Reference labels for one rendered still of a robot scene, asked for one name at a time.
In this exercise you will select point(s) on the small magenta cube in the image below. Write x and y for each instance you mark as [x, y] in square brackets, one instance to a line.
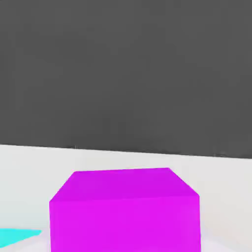
[124, 214]

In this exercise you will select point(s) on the small cyan cube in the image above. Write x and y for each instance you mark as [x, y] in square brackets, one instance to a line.
[11, 236]

